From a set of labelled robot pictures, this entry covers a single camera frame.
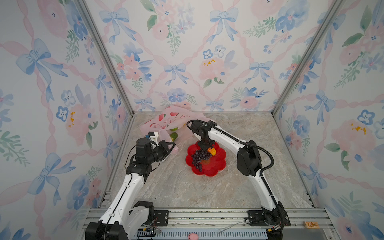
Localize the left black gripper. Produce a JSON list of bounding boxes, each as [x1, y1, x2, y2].
[[146, 140, 175, 165]]

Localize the pink plastic bag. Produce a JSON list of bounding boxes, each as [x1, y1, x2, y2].
[[140, 106, 211, 154]]

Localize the red-yellow mango fruit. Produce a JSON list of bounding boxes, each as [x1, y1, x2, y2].
[[207, 148, 217, 156]]

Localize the dark grape bunch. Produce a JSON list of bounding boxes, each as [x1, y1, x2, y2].
[[192, 149, 213, 172]]

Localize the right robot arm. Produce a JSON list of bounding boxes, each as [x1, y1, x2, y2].
[[187, 120, 291, 232]]

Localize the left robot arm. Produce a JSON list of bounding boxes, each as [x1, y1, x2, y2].
[[85, 136, 176, 240]]

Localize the red flower-shaped plate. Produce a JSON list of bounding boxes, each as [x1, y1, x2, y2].
[[186, 143, 227, 177]]

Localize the pink small object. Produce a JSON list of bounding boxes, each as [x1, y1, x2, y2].
[[188, 233, 199, 240]]

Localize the small wooden tag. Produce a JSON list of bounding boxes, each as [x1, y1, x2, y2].
[[304, 221, 320, 229]]

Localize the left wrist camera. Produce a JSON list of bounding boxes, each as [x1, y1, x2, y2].
[[146, 132, 159, 146]]

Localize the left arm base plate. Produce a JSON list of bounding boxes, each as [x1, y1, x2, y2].
[[151, 210, 169, 227]]

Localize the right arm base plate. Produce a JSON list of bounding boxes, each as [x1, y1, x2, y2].
[[246, 209, 291, 228]]

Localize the left corner aluminium post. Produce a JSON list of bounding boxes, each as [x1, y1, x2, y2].
[[74, 0, 134, 117]]

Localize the corner aluminium post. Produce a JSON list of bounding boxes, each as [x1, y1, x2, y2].
[[74, 0, 134, 117], [272, 0, 345, 117]]

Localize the aluminium front rail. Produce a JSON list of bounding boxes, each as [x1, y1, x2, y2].
[[77, 208, 341, 240]]

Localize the right corner aluminium post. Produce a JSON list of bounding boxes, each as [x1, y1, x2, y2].
[[272, 0, 345, 117]]

